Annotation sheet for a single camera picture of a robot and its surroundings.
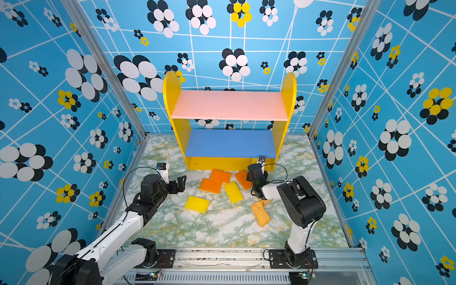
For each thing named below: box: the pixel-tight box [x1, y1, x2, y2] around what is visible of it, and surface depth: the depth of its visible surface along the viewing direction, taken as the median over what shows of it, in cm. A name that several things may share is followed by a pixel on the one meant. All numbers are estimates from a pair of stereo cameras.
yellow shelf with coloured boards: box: [162, 71, 297, 172], surface depth 95 cm
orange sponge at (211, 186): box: [199, 178, 223, 194], surface depth 98 cm
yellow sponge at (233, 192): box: [224, 181, 245, 205], surface depth 96 cm
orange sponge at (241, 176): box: [234, 169, 253, 191], surface depth 100 cm
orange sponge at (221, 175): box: [209, 168, 232, 184], surface depth 101 cm
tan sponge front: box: [251, 198, 274, 227], surface depth 86 cm
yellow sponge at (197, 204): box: [184, 195, 211, 214], surface depth 90 cm
